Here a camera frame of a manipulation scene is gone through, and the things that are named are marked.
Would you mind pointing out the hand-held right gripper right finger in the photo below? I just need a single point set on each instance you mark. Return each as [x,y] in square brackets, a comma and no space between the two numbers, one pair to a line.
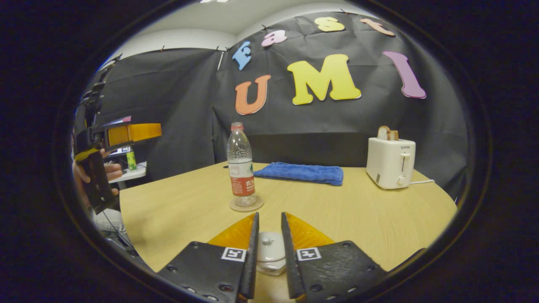
[290,269]

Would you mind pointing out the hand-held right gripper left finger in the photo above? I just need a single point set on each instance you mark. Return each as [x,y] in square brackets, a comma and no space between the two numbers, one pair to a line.
[248,273]

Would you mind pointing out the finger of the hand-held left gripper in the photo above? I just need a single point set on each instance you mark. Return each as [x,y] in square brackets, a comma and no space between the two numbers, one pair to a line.
[134,132]
[90,103]

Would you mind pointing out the round wooden coaster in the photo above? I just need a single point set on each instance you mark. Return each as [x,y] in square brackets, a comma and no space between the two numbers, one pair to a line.
[257,205]

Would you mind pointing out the clear plastic water bottle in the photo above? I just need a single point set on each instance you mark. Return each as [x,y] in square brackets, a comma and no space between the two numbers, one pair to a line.
[241,168]

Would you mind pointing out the green bottle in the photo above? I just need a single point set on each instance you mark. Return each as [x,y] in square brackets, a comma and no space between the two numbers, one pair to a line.
[131,160]

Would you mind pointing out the white side table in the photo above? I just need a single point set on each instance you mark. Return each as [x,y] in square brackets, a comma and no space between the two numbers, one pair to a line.
[132,173]

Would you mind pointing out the person's grey trousers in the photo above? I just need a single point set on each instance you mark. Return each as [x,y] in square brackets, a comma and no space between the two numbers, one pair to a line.
[109,221]

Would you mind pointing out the blue towel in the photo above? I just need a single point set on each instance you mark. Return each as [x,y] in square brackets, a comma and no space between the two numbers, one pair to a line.
[301,172]

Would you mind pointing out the white toaster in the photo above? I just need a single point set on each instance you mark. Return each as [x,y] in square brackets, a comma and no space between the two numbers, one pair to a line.
[389,162]

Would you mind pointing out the ceiling light panel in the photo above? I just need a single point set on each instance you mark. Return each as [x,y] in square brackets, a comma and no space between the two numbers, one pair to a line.
[214,1]

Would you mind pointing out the black backdrop cloth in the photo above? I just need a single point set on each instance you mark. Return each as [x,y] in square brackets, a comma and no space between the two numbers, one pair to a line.
[337,122]

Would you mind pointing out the toast slice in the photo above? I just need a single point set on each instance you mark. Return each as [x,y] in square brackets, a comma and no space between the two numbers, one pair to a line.
[386,133]

